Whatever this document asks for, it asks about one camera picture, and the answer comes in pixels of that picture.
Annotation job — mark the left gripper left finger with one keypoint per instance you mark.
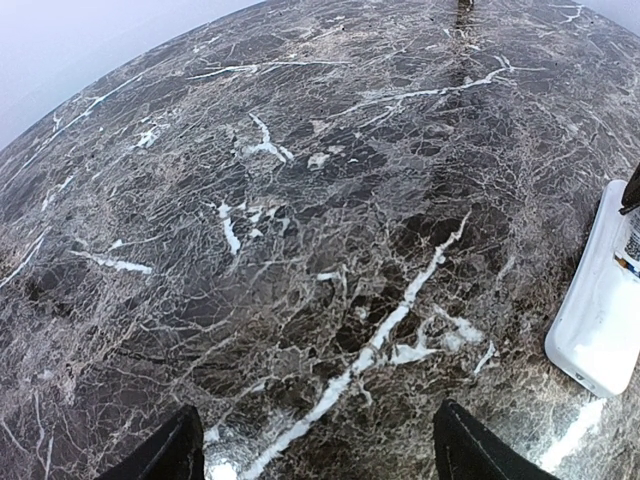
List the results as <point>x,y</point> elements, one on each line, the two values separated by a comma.
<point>174,451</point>

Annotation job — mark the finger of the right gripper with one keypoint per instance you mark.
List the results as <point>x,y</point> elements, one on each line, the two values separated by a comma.
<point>631,195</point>

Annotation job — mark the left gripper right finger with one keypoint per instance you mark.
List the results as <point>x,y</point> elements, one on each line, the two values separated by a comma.
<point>466,449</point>

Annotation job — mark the white battery cover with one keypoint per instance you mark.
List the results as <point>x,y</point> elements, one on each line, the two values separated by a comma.
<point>627,243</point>

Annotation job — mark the white remote control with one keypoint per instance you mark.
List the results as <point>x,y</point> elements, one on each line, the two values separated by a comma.
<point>594,337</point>

